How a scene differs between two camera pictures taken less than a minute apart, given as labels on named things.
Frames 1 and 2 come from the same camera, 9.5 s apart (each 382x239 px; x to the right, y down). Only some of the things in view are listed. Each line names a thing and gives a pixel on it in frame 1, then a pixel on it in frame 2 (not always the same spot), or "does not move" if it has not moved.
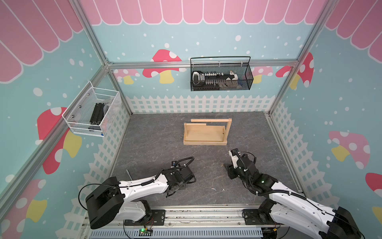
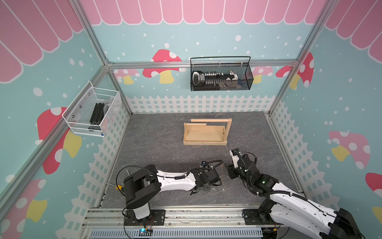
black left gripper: x=182 y=186 to x=207 y=187
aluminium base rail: x=188 y=222 does not move
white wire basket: x=88 y=113 does not move
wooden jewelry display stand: x=202 y=134 does not move
